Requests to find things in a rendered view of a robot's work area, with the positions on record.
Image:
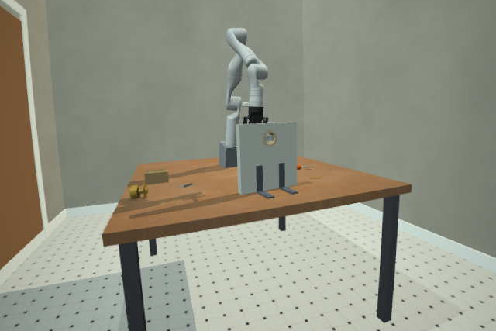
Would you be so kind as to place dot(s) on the tan rectangular box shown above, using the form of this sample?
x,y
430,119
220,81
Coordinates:
x,y
156,176

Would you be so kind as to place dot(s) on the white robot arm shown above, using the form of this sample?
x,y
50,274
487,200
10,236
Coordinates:
x,y
237,38

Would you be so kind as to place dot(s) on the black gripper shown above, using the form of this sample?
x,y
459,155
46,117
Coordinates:
x,y
255,115

